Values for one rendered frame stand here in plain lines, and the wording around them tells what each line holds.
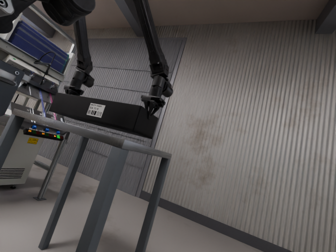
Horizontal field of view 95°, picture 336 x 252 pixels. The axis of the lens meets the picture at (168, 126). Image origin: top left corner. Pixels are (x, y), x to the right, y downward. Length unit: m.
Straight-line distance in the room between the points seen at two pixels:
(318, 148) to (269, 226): 1.17
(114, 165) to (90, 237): 0.20
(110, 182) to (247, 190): 2.16
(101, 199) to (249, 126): 2.31
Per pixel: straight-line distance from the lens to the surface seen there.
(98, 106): 0.79
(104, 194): 0.53
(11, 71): 0.56
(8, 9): 0.45
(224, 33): 3.43
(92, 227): 0.56
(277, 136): 2.62
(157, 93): 0.71
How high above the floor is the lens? 0.79
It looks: 10 degrees up
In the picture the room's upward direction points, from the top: 16 degrees clockwise
